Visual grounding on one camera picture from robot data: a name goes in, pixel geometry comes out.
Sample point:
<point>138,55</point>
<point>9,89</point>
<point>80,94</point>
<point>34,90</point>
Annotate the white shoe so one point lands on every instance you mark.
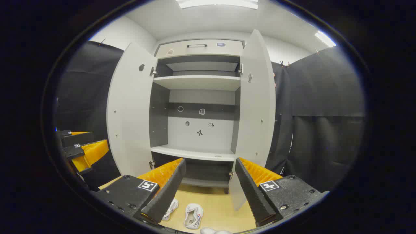
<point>171,209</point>
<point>194,216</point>

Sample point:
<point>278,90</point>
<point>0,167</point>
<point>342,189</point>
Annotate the grey cabinet door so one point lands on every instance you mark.
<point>130,113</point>
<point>256,113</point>

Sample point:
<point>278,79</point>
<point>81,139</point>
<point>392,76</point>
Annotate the grey cabinet drawer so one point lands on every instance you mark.
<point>175,50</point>

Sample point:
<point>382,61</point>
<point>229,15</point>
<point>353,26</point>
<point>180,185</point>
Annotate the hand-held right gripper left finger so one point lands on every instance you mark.
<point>165,195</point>

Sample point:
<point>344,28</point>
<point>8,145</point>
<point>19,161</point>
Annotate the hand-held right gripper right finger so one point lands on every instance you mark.
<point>252,195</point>

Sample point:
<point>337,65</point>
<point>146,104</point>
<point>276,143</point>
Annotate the black backdrop cloth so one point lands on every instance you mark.
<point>325,130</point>

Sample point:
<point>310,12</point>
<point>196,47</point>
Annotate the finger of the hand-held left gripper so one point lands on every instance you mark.
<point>94,152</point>
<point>78,139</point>

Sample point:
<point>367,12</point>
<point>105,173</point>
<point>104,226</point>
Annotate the ceiling light panel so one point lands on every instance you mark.
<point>217,3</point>
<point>325,39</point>

